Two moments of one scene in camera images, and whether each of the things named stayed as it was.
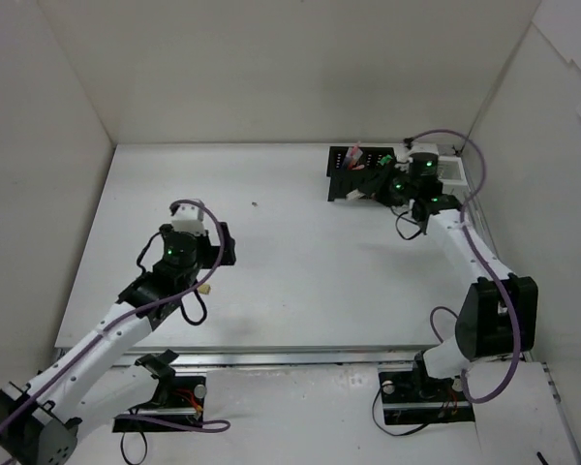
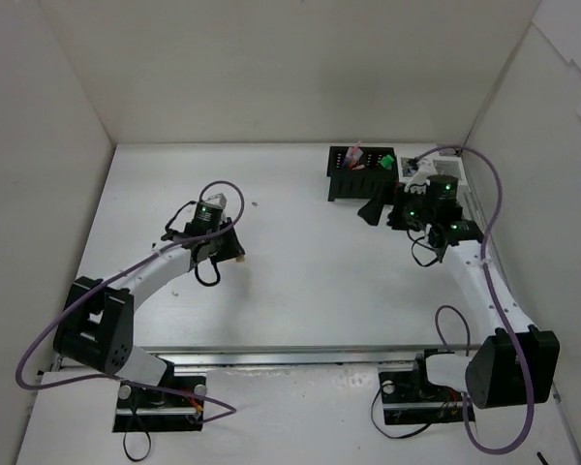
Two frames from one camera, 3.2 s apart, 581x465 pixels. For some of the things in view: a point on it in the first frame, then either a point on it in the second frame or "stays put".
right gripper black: x=375 y=179 to x=397 y=216
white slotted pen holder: x=452 y=175 stays put
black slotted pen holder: x=344 y=183 stays put
